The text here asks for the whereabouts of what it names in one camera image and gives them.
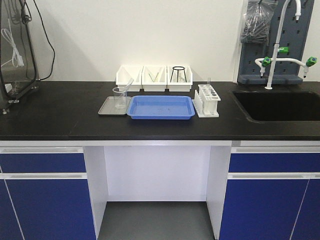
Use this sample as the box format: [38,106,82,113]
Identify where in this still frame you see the right white storage bin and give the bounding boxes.
[167,65,193,92]

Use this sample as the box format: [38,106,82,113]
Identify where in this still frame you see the white lab faucet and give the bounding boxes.
[254,0,318,90]

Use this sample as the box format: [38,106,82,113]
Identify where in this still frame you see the clear glass beaker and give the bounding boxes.
[112,87,127,109]

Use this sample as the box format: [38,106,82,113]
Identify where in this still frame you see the grey metal tray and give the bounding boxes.
[98,96,132,116]

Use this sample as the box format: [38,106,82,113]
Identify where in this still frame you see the white cable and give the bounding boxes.
[0,19,25,68]

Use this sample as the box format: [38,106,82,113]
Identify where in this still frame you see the white storage bin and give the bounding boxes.
[141,65,167,92]
[167,65,193,92]
[115,65,143,92]

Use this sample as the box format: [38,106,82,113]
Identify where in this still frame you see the clear glass test tube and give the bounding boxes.
[117,78,134,106]

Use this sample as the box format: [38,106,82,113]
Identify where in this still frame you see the white test tube rack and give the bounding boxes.
[192,84,221,118]

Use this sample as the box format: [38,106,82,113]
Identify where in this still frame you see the transparent equipment enclosure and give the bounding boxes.
[0,0,38,115]

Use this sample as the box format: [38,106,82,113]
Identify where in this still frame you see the right blue cabinet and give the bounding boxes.
[219,147,320,240]

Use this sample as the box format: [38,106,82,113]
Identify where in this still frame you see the blue plastic tray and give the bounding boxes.
[127,95,195,120]

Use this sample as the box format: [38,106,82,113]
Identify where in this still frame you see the black lab sink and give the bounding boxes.
[232,90,320,123]

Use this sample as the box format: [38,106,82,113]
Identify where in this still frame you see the grey pegboard drying rack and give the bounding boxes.
[237,0,315,85]

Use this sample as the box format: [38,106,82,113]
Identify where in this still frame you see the black power cable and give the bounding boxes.
[32,0,56,81]

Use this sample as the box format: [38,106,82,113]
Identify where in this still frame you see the green plastic spatula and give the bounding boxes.
[148,71,155,82]

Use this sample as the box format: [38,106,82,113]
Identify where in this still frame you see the plastic bag of pegs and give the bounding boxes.
[240,0,278,44]

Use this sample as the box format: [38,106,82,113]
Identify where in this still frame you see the left blue cabinet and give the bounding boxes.
[0,147,98,240]

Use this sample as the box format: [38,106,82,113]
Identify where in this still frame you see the blue cabinet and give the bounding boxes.
[219,147,320,240]
[0,147,98,240]

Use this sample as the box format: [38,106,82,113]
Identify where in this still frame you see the black wire tripod stand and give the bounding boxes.
[170,66,187,83]

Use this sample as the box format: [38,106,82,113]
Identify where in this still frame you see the middle white storage bin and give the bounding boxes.
[141,65,167,92]

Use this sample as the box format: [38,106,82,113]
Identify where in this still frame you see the left white storage bin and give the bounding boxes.
[115,65,143,92]

